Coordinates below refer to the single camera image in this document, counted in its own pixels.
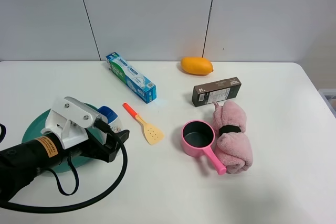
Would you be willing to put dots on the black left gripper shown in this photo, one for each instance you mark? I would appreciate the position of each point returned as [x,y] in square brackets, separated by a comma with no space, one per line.
[82,146]

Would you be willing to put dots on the white blue-capped shampoo bottle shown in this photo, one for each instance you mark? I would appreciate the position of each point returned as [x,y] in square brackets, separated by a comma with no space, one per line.
[113,119]

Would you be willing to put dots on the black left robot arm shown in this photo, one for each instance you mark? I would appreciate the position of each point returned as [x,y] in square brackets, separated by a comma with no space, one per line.
[22,163]

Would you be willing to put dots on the blue toothpaste box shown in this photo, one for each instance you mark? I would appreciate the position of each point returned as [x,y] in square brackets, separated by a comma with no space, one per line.
[132,78]

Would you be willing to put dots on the pink toy saucepan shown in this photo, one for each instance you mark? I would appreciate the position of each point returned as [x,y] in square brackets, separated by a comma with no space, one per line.
[197,138]

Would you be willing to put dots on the green round plate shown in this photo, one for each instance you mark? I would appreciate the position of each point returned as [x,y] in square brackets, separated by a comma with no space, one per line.
[34,129]

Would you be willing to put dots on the brown espresso box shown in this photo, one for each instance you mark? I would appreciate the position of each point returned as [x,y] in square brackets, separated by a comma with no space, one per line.
[213,92]

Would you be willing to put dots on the yellow mango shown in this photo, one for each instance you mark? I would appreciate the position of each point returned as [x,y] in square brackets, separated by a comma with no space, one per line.
[197,66]

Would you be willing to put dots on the pink rolled towel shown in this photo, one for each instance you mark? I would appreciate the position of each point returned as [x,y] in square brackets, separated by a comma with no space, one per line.
[232,148]

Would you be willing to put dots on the orange handled yellow spatula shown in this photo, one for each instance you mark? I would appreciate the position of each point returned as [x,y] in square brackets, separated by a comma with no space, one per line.
[152,134]

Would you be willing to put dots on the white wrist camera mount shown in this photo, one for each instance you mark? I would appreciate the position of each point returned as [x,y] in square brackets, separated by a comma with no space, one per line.
[68,119]

